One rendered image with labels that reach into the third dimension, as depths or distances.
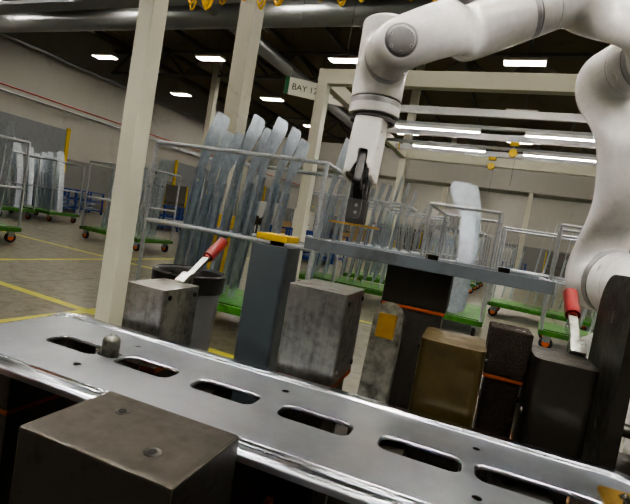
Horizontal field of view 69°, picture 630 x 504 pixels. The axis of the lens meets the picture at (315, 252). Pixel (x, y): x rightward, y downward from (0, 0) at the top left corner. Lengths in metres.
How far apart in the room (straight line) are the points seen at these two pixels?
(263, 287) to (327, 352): 0.26
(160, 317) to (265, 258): 0.21
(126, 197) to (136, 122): 0.61
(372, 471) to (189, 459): 0.16
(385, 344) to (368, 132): 0.34
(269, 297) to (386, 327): 0.29
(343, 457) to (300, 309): 0.22
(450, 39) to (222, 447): 0.62
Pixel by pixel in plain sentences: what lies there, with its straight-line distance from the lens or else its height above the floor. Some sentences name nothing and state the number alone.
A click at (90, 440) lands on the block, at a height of 1.03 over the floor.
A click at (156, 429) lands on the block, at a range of 0.36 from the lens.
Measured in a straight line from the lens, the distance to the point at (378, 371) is 0.58.
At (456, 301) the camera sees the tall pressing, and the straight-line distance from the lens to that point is 6.77.
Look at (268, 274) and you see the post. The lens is 0.80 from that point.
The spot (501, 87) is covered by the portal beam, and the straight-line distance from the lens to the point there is 6.64.
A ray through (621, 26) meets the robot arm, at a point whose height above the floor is 1.58.
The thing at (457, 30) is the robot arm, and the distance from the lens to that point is 0.77.
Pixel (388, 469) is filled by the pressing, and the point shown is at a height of 1.00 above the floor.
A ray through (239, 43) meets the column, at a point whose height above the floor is 3.96.
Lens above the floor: 1.19
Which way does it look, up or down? 3 degrees down
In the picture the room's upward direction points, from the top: 10 degrees clockwise
